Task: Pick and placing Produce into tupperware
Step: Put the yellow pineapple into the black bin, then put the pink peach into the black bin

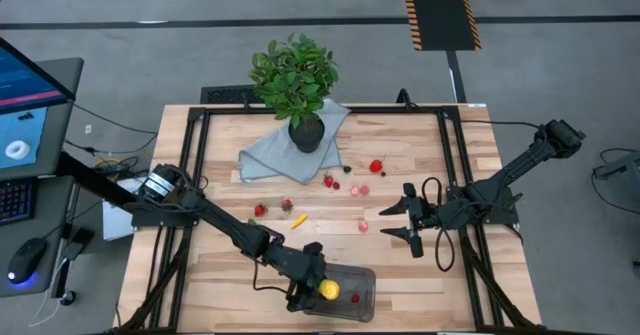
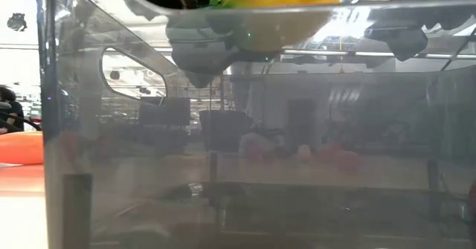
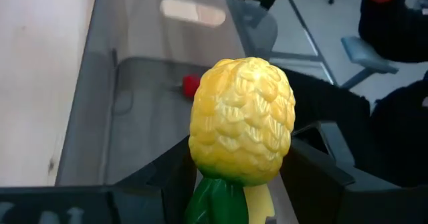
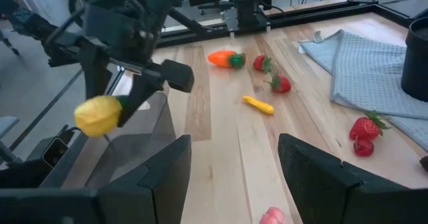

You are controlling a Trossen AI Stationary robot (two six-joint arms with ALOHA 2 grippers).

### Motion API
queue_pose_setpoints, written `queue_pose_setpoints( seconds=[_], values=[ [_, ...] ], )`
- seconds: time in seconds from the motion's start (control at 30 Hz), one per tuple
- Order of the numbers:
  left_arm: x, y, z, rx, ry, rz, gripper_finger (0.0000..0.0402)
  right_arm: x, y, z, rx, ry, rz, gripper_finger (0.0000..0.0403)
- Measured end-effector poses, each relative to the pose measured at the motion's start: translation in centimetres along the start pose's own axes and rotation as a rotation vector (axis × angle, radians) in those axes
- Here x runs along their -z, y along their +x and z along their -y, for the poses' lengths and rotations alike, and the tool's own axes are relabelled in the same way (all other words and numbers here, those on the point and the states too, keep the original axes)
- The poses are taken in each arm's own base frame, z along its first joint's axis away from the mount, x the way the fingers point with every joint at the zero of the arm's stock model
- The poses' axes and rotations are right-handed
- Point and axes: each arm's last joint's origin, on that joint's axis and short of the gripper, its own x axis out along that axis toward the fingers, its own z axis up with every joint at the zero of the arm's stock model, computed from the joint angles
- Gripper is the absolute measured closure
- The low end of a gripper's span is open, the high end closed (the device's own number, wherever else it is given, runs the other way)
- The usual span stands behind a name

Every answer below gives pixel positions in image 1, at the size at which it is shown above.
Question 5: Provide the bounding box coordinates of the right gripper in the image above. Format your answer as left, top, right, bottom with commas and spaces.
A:
378, 182, 444, 259

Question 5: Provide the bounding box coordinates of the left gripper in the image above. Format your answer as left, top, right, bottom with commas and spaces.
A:
277, 241, 328, 312

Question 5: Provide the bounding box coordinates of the yellow toy lemon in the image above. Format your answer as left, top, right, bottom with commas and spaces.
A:
318, 278, 342, 302

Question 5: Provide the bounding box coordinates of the clear plastic tupperware container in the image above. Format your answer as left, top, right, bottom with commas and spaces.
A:
302, 263, 377, 324

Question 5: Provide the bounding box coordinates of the grey waffle cloth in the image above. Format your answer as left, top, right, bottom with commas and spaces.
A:
237, 97, 352, 185

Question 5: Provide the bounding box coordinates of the green potted plant, black pot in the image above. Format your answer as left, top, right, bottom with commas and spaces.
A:
248, 31, 340, 154

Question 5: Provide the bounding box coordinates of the white box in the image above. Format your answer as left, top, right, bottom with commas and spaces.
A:
102, 177, 147, 241

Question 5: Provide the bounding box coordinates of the black floor grate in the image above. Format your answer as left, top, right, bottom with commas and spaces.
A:
199, 84, 266, 105

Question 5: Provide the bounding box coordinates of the black hazard striped mat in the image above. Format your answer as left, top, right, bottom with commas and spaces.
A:
401, 0, 483, 52

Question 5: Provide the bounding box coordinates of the grey stand base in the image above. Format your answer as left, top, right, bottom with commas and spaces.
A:
594, 149, 640, 181

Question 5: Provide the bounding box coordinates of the black phone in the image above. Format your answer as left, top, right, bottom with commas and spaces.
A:
60, 227, 96, 262

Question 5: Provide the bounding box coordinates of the grey computer desk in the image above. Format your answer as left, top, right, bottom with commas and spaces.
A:
0, 174, 77, 299

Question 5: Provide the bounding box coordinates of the black computer mouse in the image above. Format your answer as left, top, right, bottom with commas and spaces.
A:
6, 237, 49, 285

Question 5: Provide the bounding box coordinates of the black keyboard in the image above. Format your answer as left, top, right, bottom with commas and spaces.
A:
0, 177, 37, 226

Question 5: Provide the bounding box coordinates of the computer monitor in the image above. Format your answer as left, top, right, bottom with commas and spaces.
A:
0, 37, 85, 181

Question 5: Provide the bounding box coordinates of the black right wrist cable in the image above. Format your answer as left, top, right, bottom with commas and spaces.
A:
421, 176, 457, 274

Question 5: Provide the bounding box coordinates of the black aluminium table frame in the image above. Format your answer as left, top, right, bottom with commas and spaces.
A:
113, 103, 547, 335

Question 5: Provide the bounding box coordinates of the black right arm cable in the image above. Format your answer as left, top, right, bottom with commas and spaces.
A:
457, 117, 545, 131

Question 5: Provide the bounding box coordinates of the black looped floor cable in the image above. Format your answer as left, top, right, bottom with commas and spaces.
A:
591, 147, 640, 215

